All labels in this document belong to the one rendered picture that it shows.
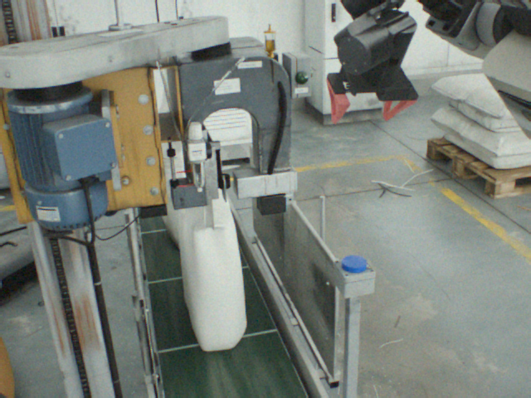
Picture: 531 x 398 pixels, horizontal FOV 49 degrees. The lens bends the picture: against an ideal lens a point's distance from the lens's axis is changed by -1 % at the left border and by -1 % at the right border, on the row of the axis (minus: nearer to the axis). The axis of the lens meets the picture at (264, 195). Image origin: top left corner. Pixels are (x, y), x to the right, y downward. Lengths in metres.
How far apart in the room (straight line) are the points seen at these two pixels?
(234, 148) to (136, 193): 3.00
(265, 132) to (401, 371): 1.37
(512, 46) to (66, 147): 0.71
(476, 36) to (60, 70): 0.69
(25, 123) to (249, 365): 1.07
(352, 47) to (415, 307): 2.06
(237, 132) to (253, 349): 2.54
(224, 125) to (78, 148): 3.22
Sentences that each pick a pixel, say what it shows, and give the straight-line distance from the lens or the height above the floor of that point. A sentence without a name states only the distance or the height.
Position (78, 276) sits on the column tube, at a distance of 1.50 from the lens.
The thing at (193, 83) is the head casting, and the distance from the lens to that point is 1.27.
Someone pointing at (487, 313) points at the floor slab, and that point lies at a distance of 2.83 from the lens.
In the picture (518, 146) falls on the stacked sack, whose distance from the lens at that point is 3.88.
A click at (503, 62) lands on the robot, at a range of 0.94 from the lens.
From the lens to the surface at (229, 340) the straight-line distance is 1.87.
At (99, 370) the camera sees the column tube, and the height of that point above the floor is 0.55.
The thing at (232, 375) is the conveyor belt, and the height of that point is 0.38.
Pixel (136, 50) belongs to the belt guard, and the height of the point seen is 1.39.
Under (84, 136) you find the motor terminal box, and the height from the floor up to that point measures 1.29.
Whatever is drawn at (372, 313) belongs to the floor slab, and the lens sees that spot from 2.73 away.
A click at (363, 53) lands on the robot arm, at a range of 0.84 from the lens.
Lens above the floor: 1.59
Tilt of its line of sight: 24 degrees down
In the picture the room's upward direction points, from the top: 2 degrees counter-clockwise
